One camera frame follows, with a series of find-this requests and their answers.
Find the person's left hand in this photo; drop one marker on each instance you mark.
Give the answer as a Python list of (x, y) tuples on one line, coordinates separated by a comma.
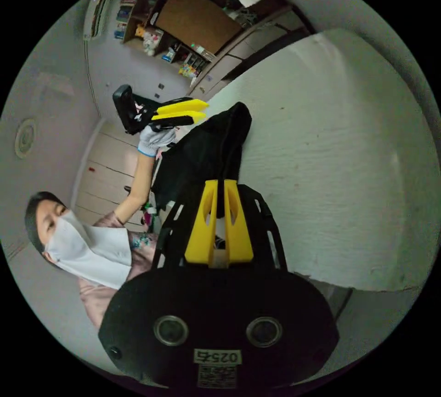
[(155, 140)]

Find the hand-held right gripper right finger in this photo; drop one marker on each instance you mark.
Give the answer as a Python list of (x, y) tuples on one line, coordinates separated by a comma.
[(239, 235)]

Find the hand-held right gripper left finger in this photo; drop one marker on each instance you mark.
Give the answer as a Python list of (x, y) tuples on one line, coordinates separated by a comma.
[(201, 231)]

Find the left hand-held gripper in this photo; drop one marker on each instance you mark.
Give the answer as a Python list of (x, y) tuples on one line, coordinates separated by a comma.
[(129, 113)]

